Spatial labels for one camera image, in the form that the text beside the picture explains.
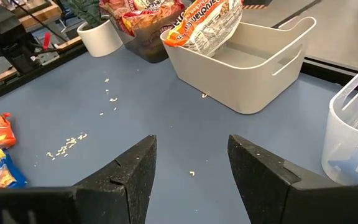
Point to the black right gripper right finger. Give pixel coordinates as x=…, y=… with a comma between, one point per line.
x=275, y=193

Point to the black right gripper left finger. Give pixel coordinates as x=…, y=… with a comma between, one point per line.
x=120, y=193

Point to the red Maruchan noodle packet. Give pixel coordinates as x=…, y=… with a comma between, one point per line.
x=113, y=7
x=148, y=18

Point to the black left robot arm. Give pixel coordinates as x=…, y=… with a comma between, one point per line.
x=2, y=34

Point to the scattered noodle crumb pile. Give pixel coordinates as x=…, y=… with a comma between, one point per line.
x=82, y=136

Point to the clear plastic bin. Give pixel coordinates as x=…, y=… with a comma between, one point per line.
x=337, y=140

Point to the white plastic bin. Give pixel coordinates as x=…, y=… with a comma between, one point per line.
x=228, y=84

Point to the smoky grey plastic bin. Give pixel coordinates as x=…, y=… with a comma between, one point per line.
x=148, y=46

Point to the black table edge rail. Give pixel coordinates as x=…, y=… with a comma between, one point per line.
x=26, y=77
x=322, y=70

